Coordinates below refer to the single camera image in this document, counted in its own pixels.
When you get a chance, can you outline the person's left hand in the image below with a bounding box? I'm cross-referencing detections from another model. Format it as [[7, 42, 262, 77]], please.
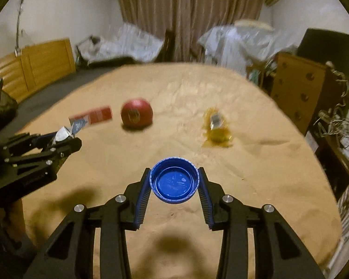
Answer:
[[6, 198, 25, 239]]

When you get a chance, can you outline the white plastic cover sheet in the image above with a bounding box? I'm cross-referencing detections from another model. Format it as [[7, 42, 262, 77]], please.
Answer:
[[198, 20, 297, 76], [76, 23, 165, 64]]

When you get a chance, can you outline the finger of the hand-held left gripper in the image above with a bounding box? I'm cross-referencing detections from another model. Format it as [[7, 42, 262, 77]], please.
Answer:
[[6, 137, 82, 170], [4, 133, 59, 157]]

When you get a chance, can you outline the black trash bag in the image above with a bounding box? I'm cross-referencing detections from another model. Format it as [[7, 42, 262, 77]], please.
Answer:
[[0, 91, 19, 140]]

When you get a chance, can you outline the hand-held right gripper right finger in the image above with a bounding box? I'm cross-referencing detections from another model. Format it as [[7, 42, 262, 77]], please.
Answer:
[[198, 167, 326, 279]]

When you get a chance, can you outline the dark wooden side table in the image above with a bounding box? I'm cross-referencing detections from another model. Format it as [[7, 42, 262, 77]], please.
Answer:
[[308, 131, 349, 201]]

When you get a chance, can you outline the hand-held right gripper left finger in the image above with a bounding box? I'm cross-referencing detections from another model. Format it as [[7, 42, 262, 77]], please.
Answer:
[[23, 167, 152, 279]]

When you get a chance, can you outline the cream pillow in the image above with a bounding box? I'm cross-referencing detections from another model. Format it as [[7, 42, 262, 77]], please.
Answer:
[[235, 20, 272, 31]]

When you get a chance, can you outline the brown curtain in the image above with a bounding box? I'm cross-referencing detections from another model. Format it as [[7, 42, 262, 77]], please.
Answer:
[[116, 0, 265, 63]]

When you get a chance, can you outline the yellow plastic wrapper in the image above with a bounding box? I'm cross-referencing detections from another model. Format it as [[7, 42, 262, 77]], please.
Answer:
[[202, 107, 233, 147]]

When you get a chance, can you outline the flat red box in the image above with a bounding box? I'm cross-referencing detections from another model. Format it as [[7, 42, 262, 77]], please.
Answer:
[[68, 106, 113, 128]]

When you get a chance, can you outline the wooden dresser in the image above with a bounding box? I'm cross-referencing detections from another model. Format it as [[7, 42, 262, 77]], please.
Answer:
[[270, 52, 335, 136]]

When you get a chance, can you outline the wooden headboard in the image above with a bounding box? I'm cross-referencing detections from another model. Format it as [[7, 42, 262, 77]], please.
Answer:
[[0, 38, 76, 102]]

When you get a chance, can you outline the black television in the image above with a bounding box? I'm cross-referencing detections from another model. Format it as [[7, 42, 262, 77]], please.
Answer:
[[297, 27, 349, 76]]

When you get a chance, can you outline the red apple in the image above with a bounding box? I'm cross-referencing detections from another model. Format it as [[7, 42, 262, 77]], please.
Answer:
[[121, 99, 154, 128]]

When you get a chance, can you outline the tangle of white cables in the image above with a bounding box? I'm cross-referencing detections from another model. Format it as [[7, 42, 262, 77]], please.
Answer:
[[314, 64, 349, 152]]

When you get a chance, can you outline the blue bottle cap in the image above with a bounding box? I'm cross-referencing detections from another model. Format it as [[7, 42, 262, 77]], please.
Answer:
[[150, 157, 200, 205]]

